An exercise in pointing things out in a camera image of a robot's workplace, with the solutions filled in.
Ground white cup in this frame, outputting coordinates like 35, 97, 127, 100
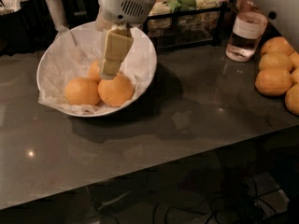
45, 0, 67, 31

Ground white bowl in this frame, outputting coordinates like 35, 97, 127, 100
36, 21, 158, 118

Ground back orange with stem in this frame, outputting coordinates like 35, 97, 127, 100
88, 60, 101, 83

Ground large glass jar behind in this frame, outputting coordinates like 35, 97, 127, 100
235, 0, 260, 14

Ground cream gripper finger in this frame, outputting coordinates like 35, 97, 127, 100
100, 29, 134, 79
95, 11, 112, 32

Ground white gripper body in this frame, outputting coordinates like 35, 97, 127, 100
99, 0, 156, 26

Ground packets in rack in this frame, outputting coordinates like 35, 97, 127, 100
148, 0, 228, 37

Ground black floor cables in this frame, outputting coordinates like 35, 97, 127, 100
83, 175, 291, 224

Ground white paper liner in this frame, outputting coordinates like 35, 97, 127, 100
37, 24, 154, 116

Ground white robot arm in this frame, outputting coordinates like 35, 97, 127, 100
95, 0, 156, 79

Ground black wire rack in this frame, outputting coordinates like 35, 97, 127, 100
142, 2, 227, 50

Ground far right edge orange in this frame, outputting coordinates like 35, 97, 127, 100
290, 51, 299, 84

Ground black container white packets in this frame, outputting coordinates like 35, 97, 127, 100
0, 0, 35, 53

